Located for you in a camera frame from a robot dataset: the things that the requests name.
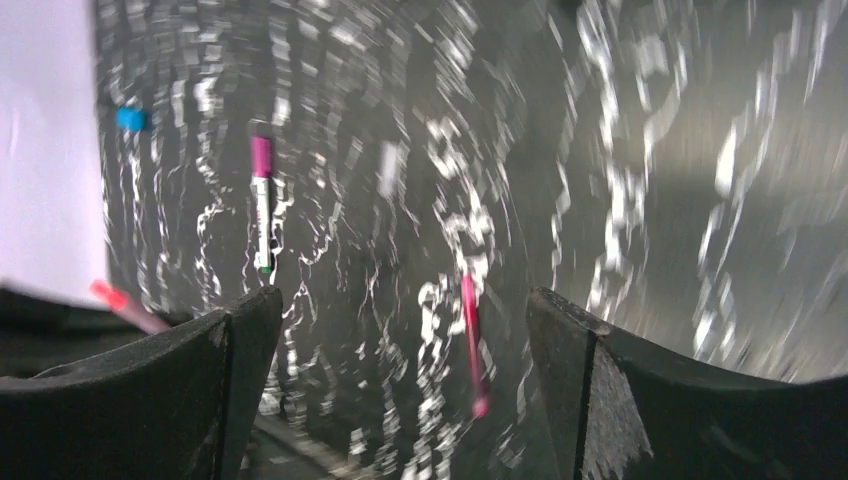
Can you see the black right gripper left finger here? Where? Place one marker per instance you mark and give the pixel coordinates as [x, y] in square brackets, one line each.
[179, 404]

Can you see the dark pink pen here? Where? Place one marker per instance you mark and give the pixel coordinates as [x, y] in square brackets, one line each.
[480, 403]

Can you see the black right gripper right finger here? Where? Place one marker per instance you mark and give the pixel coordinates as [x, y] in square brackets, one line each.
[621, 407]

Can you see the white marker pen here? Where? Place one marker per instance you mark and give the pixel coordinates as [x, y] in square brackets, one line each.
[261, 158]

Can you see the clear grey pen cap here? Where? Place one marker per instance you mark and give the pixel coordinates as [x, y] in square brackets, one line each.
[389, 167]

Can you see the blue capped black marker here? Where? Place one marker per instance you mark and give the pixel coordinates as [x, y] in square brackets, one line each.
[131, 119]

